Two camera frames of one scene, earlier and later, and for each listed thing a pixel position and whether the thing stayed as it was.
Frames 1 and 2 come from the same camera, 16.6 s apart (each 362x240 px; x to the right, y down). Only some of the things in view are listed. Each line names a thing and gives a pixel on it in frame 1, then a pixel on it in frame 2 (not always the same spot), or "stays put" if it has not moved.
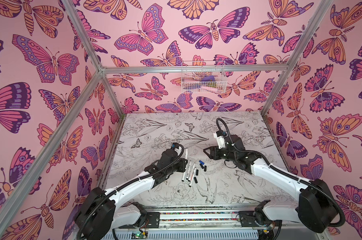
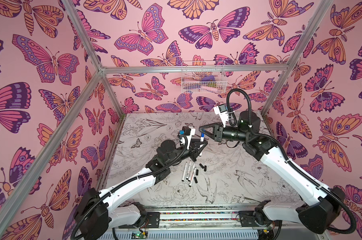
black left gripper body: [179, 167] to [190, 153]
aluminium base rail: [186, 222] stays put
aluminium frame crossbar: [115, 70] stays put
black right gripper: [216, 153] to [218, 133]
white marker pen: [183, 176] stays put
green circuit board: [138, 235] stays put
